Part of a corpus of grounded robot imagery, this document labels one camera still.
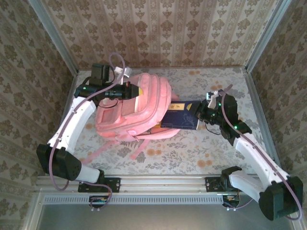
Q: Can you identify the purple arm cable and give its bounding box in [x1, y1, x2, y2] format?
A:
[49, 53, 128, 209]
[219, 84, 303, 220]

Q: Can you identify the pink backpack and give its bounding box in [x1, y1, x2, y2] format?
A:
[83, 73, 180, 166]

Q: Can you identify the aluminium table side rail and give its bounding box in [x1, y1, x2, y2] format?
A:
[243, 68, 283, 175]

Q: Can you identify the slotted grey cable duct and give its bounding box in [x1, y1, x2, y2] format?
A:
[43, 195, 227, 205]

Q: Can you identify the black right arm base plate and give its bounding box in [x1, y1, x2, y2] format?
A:
[205, 176, 240, 194]

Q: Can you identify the dark blue book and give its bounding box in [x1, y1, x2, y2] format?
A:
[161, 100, 201, 131]

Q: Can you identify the aluminium mounting rail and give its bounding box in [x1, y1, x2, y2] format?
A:
[35, 174, 295, 195]

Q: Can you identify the grey metal sheet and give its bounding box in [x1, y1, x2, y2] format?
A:
[35, 203, 297, 230]

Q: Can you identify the aluminium corner post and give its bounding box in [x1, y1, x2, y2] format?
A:
[244, 0, 292, 72]
[28, 0, 80, 74]

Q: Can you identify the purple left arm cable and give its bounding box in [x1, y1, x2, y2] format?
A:
[49, 53, 128, 209]

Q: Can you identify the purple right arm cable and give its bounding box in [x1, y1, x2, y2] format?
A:
[219, 84, 303, 220]

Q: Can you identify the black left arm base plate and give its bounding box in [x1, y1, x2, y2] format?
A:
[78, 177, 120, 194]

